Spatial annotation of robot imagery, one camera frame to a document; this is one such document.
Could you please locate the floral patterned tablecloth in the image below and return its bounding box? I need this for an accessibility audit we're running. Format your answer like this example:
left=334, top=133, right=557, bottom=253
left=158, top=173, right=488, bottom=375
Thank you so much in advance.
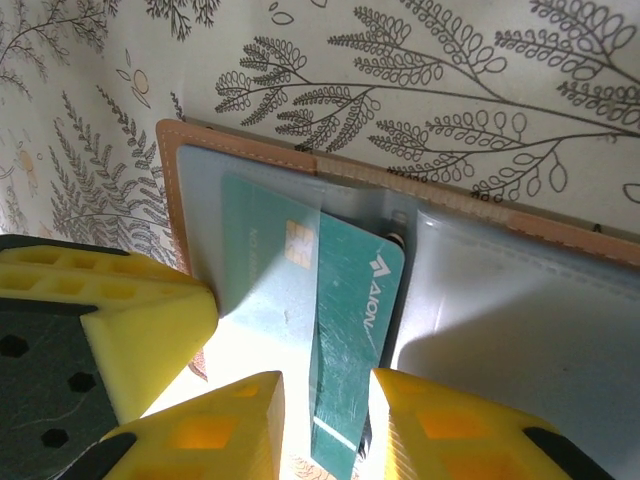
left=0, top=0, right=640, bottom=480

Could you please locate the brown leather card holder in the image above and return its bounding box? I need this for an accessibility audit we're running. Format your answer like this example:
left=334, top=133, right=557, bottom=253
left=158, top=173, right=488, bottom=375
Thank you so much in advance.
left=155, top=118, right=640, bottom=480

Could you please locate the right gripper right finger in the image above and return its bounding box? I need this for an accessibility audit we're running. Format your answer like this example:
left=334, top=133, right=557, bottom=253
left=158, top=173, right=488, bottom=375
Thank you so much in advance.
left=368, top=367, right=617, bottom=480

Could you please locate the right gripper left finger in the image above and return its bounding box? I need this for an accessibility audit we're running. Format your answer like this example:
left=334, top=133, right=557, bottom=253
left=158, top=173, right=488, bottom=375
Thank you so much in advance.
left=98, top=370, right=286, bottom=480

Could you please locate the teal green credit card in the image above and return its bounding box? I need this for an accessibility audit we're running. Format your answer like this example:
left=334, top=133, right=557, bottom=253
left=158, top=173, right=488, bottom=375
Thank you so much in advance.
left=219, top=172, right=406, bottom=474

